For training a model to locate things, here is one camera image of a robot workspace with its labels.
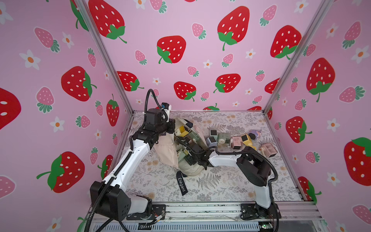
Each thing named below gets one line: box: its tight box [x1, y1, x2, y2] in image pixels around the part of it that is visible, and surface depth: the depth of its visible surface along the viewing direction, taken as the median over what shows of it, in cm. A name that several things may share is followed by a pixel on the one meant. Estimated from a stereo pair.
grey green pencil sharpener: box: [217, 132, 231, 146], surface depth 100 cm
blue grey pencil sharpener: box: [205, 136, 218, 148], surface depth 95 cm
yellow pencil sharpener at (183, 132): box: [179, 125, 189, 138], surface depth 97 cm
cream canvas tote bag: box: [154, 117, 210, 196], surface depth 86 cm
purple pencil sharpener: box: [248, 129, 262, 141], surface depth 101 cm
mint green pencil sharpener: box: [209, 129, 218, 139], surface depth 100 cm
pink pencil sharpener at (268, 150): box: [258, 143, 278, 158], surface depth 95 cm
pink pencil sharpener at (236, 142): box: [231, 136, 242, 150], surface depth 99 cm
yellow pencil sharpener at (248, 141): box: [241, 133, 257, 151], surface depth 99 cm
